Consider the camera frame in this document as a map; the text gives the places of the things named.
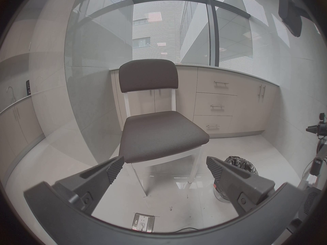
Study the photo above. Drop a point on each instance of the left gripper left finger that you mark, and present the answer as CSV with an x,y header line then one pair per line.
x,y
97,185

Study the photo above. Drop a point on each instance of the grey cushioned white chair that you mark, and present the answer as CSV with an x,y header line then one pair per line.
x,y
158,134

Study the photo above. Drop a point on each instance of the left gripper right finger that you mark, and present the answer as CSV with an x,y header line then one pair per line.
x,y
237,187

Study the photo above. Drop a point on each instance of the window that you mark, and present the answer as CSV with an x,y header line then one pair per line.
x,y
158,22

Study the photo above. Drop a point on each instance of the black wall panel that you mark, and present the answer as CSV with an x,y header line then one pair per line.
x,y
28,87

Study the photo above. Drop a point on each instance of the beige cabinet with drawers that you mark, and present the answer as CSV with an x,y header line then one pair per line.
x,y
224,98

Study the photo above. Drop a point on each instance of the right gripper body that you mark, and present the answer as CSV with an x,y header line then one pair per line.
x,y
322,130

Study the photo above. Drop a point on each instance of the curved metal faucet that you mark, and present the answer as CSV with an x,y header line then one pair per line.
x,y
8,87

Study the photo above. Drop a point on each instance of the black plastic bag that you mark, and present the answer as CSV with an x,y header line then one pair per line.
x,y
242,164

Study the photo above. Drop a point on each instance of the beige sink cabinet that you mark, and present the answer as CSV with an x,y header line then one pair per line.
x,y
18,126

